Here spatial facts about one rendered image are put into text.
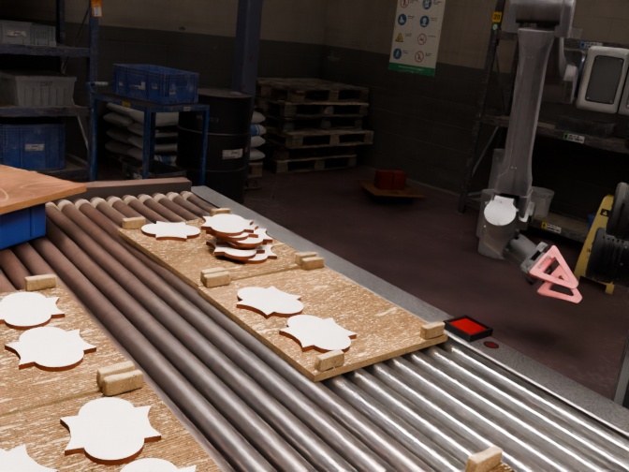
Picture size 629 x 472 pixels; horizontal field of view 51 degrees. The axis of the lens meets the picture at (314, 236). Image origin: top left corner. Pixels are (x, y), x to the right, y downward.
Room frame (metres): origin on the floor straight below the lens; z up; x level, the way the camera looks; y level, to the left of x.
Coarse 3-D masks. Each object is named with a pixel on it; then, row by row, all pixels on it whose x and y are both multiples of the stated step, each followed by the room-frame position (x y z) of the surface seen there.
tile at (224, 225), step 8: (208, 216) 1.60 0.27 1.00; (216, 216) 1.61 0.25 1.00; (224, 216) 1.61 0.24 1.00; (232, 216) 1.62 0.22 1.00; (240, 216) 1.63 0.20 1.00; (208, 224) 1.54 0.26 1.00; (216, 224) 1.54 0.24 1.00; (224, 224) 1.55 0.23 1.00; (232, 224) 1.56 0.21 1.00; (240, 224) 1.57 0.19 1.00; (248, 224) 1.58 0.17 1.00; (216, 232) 1.50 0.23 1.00; (224, 232) 1.49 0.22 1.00; (232, 232) 1.50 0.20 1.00; (240, 232) 1.51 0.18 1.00; (248, 232) 1.54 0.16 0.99
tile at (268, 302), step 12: (252, 288) 1.30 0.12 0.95; (264, 288) 1.31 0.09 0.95; (276, 288) 1.32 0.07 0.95; (240, 300) 1.25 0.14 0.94; (252, 300) 1.25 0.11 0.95; (264, 300) 1.25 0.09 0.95; (276, 300) 1.26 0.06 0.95; (288, 300) 1.27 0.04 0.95; (300, 300) 1.30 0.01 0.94; (264, 312) 1.20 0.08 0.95; (276, 312) 1.21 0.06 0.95; (288, 312) 1.21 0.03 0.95; (300, 312) 1.23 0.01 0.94
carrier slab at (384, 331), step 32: (224, 288) 1.31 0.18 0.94; (288, 288) 1.36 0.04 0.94; (320, 288) 1.38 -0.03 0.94; (352, 288) 1.40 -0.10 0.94; (256, 320) 1.18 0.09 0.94; (352, 320) 1.23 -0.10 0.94; (384, 320) 1.25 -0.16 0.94; (416, 320) 1.27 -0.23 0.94; (288, 352) 1.06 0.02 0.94; (352, 352) 1.09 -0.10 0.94; (384, 352) 1.11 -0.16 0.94
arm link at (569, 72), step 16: (528, 0) 1.24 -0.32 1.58; (544, 0) 1.23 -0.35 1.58; (560, 0) 1.22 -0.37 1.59; (528, 16) 1.25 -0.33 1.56; (544, 16) 1.23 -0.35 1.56; (560, 16) 1.22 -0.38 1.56; (560, 48) 1.43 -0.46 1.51; (560, 64) 1.48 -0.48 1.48; (560, 80) 1.51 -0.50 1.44; (576, 80) 1.57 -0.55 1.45
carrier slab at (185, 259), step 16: (192, 224) 1.73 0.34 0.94; (128, 240) 1.57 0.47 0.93; (144, 240) 1.56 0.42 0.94; (192, 240) 1.60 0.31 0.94; (208, 240) 1.61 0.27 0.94; (272, 240) 1.68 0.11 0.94; (160, 256) 1.46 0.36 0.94; (176, 256) 1.47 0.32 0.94; (192, 256) 1.49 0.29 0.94; (208, 256) 1.50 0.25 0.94; (224, 256) 1.51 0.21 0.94; (288, 256) 1.57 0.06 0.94; (176, 272) 1.39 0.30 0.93; (192, 272) 1.39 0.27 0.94; (240, 272) 1.42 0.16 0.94; (256, 272) 1.43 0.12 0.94; (272, 272) 1.45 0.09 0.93
